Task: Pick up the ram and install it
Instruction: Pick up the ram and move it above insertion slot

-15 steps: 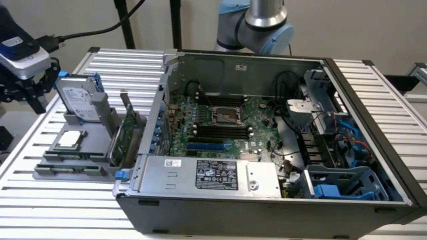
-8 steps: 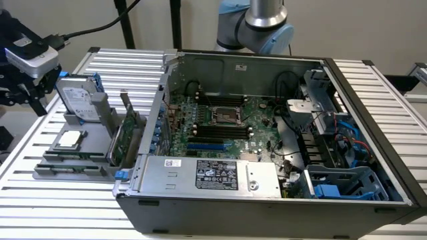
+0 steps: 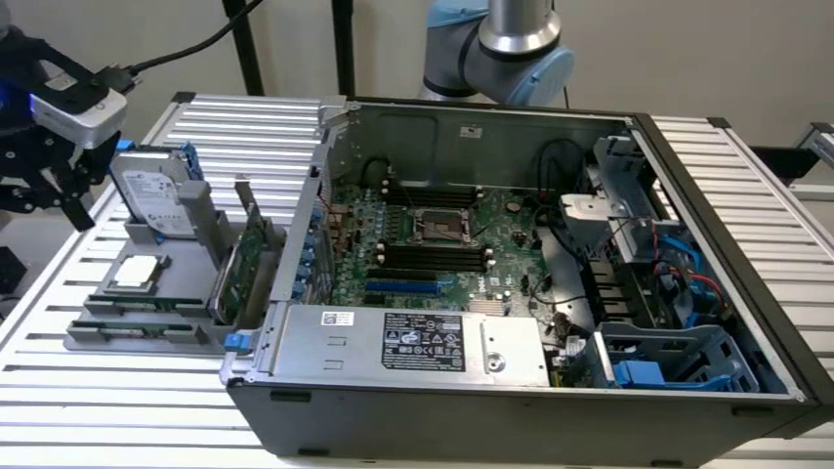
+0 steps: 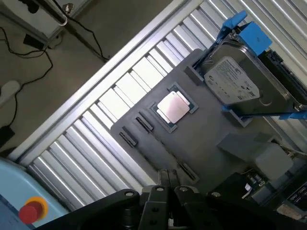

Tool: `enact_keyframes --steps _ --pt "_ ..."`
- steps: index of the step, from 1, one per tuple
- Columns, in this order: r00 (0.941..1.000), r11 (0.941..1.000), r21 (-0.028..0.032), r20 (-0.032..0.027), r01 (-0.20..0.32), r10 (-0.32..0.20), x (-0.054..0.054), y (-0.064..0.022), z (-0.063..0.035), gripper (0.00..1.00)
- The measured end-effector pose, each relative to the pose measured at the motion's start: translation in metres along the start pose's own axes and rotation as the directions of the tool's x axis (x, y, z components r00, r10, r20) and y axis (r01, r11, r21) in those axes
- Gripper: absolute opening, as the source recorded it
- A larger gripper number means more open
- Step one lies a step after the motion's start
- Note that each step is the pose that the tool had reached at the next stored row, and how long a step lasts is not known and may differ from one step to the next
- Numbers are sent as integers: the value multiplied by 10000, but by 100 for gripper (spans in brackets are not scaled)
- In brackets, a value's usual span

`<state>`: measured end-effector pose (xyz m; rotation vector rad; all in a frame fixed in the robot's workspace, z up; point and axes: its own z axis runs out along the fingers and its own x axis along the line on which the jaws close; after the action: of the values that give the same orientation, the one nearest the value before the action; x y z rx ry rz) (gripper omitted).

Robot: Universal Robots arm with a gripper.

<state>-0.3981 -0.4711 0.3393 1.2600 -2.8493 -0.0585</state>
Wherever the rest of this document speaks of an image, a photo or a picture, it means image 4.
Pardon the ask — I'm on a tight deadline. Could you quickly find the grey printed parts rack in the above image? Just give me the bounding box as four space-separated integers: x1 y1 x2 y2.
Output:
110 47 295 190

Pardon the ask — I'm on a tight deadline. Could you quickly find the silver CPU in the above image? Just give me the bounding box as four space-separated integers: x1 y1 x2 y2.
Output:
157 91 189 124

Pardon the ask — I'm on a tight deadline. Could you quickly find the red emergency stop button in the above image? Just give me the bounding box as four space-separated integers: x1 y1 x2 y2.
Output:
18 196 49 225

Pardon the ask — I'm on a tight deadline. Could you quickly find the light blue control box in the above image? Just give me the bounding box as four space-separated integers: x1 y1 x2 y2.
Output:
0 157 71 230

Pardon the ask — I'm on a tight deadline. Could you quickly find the black power adapter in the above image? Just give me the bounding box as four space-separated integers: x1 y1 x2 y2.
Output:
0 125 16 147

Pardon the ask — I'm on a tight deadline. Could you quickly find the white power strip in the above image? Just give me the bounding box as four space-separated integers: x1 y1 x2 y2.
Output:
0 80 21 106

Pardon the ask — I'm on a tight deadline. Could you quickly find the dark metal stand leg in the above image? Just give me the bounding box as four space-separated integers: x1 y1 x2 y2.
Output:
33 0 112 63

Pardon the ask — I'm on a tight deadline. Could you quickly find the grey cabinet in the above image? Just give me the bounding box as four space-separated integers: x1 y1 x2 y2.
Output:
0 0 66 49

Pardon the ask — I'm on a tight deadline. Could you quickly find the hard disk with blue bracket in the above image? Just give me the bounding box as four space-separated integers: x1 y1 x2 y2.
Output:
193 9 307 123

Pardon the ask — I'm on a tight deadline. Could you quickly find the black floor cable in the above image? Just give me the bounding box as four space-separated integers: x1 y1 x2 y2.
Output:
0 26 54 131
51 0 111 62

